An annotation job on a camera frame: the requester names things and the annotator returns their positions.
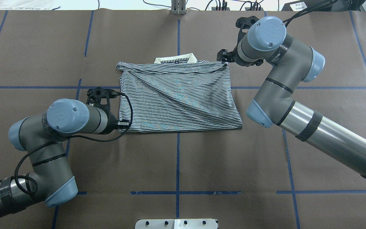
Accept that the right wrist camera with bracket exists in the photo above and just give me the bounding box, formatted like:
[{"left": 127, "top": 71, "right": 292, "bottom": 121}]
[{"left": 235, "top": 16, "right": 259, "bottom": 36}]

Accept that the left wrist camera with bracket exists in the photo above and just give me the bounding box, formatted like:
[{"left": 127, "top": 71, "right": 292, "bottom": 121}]
[{"left": 86, "top": 87, "right": 122, "bottom": 106}]

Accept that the black box with label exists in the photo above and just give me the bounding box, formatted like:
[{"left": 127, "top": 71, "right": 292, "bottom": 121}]
[{"left": 281, "top": 0, "right": 316, "bottom": 11}]

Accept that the brown paper table cover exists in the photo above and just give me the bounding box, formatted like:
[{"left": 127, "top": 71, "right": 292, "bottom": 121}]
[{"left": 0, "top": 9, "right": 366, "bottom": 229}]

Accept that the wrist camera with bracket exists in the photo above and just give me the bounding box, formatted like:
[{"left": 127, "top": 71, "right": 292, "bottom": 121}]
[
  {"left": 86, "top": 87, "right": 122, "bottom": 106},
  {"left": 235, "top": 16, "right": 259, "bottom": 36}
]

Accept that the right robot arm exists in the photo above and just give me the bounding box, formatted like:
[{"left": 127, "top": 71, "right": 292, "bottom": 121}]
[{"left": 217, "top": 16, "right": 366, "bottom": 179}]

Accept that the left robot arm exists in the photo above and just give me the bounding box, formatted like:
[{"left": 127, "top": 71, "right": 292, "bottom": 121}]
[{"left": 0, "top": 99, "right": 132, "bottom": 218}]

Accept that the right grey power hub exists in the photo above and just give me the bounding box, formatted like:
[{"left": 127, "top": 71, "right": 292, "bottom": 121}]
[{"left": 245, "top": 0, "right": 263, "bottom": 11}]

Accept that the blue white striped polo shirt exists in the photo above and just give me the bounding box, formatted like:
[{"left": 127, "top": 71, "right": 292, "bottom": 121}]
[{"left": 116, "top": 53, "right": 243, "bottom": 133}]

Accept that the white mounting plate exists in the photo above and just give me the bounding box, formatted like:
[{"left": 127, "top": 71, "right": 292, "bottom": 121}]
[{"left": 135, "top": 218, "right": 219, "bottom": 229}]

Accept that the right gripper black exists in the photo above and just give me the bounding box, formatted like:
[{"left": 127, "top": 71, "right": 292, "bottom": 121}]
[{"left": 217, "top": 49, "right": 234, "bottom": 63}]

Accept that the clear plastic bag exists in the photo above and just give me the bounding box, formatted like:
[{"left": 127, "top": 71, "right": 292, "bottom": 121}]
[{"left": 0, "top": 0, "right": 54, "bottom": 10}]

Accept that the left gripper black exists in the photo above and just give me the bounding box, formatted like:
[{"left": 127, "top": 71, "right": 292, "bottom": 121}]
[{"left": 117, "top": 119, "right": 131, "bottom": 129}]

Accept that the left grey power hub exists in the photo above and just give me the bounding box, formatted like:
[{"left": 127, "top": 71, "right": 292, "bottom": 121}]
[{"left": 208, "top": 0, "right": 229, "bottom": 11}]

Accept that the aluminium frame post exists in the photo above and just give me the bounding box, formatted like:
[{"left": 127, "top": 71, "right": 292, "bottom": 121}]
[{"left": 170, "top": 0, "right": 187, "bottom": 15}]

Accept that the grey power hub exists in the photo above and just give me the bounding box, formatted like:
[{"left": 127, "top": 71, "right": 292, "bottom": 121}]
[
  {"left": 245, "top": 0, "right": 263, "bottom": 11},
  {"left": 208, "top": 0, "right": 229, "bottom": 11}
]

